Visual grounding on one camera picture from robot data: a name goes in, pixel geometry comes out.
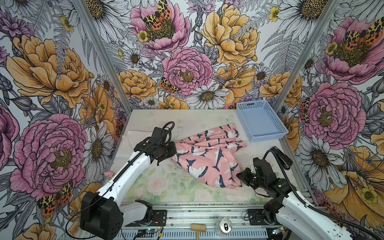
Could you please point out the white printed t-shirt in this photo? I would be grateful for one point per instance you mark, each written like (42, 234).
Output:
(131, 138)

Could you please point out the right green circuit board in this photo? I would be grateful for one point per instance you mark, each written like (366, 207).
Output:
(277, 231)

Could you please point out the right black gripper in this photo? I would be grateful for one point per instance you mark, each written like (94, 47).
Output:
(244, 175)

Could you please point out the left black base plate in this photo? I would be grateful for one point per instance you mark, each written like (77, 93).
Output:
(158, 219)

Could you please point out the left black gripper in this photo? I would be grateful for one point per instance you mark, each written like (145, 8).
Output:
(172, 151)

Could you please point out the green circuit board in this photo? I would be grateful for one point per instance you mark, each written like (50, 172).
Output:
(277, 231)
(149, 233)

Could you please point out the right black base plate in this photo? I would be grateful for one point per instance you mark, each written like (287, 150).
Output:
(256, 217)

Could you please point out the left green circuit board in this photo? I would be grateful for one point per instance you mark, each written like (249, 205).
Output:
(149, 233)

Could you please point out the pink patterned garment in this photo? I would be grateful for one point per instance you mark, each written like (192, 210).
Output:
(209, 156)

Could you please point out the blue plastic laundry basket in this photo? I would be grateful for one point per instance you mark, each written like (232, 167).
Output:
(260, 122)

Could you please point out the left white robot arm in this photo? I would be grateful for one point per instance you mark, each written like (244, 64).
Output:
(102, 213)

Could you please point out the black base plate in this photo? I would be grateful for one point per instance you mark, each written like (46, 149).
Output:
(256, 217)
(158, 219)

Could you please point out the black clip on table edge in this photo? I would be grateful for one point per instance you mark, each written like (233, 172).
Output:
(281, 158)

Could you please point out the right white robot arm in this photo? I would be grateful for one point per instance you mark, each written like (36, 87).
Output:
(288, 207)

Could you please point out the aluminium front rail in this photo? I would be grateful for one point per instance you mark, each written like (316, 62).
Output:
(183, 215)

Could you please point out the wooden mallet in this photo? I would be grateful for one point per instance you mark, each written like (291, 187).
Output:
(198, 228)

